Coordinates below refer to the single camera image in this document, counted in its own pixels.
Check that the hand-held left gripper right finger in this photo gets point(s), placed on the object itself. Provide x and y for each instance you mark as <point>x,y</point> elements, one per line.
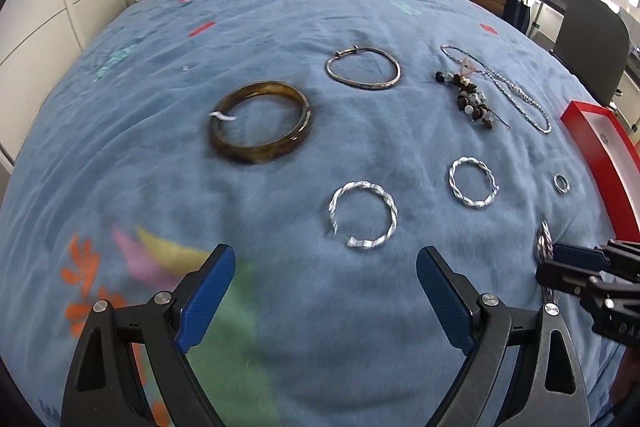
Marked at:
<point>445,302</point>

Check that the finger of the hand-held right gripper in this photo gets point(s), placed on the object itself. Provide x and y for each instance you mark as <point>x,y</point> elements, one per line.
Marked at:
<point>575,254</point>
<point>560,277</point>

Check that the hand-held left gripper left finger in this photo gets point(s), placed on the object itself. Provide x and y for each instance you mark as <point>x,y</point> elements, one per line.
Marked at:
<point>207,297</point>

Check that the twisted silver bangle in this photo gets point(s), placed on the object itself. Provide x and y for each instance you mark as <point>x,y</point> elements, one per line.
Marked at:
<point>391,212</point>
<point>492,187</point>

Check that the red jewelry box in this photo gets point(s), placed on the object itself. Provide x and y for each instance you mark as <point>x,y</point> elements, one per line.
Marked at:
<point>580,114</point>

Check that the dark brown bangle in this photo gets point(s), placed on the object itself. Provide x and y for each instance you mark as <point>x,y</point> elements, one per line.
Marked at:
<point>302,119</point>

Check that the thin silver bangle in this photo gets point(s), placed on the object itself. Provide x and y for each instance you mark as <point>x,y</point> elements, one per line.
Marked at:
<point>398,69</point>

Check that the grey chair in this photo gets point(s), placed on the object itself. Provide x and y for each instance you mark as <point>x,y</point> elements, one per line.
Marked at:
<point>590,37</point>

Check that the dark blue bag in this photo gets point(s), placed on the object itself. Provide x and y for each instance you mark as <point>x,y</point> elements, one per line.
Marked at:
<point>515,14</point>

